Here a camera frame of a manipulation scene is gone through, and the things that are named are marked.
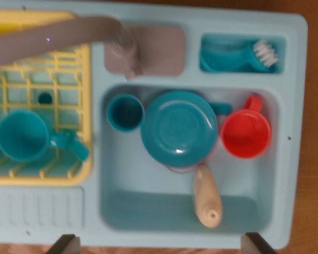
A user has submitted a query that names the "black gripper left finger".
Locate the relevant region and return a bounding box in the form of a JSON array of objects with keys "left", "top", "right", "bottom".
[{"left": 49, "top": 234, "right": 82, "bottom": 254}]

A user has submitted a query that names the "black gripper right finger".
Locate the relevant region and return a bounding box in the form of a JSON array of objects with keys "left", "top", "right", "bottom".
[{"left": 241, "top": 232, "right": 275, "bottom": 254}]

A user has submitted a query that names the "light blue toy sink unit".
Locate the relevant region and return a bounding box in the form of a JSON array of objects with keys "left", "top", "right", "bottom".
[{"left": 0, "top": 1, "right": 308, "bottom": 250}]

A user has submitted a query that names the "red plastic mug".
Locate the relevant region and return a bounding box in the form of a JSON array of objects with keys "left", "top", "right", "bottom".
[{"left": 220, "top": 95, "right": 272, "bottom": 159}]

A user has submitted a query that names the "teal plastic mug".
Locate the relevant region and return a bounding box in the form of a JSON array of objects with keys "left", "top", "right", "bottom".
[{"left": 0, "top": 110, "right": 90, "bottom": 162}]

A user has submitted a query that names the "teal plastic plate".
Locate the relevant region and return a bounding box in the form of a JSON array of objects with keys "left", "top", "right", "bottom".
[{"left": 140, "top": 91, "right": 218, "bottom": 167}]

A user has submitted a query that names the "teal plastic cup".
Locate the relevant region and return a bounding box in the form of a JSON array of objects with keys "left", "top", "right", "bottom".
[{"left": 107, "top": 94, "right": 146, "bottom": 133}]

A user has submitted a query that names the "yellow plastic dish rack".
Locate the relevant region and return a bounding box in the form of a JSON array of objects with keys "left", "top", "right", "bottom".
[{"left": 0, "top": 10, "right": 93, "bottom": 187}]

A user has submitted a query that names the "teal dish brush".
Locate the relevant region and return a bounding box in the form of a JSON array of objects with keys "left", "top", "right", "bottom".
[{"left": 200, "top": 39, "right": 279, "bottom": 72}]

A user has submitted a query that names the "grey toy faucet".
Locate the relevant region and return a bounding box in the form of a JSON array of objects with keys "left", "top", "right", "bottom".
[{"left": 0, "top": 15, "right": 186, "bottom": 80}]

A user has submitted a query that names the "teal utensil handle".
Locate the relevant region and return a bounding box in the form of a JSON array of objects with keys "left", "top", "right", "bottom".
[{"left": 209, "top": 102, "right": 233, "bottom": 115}]

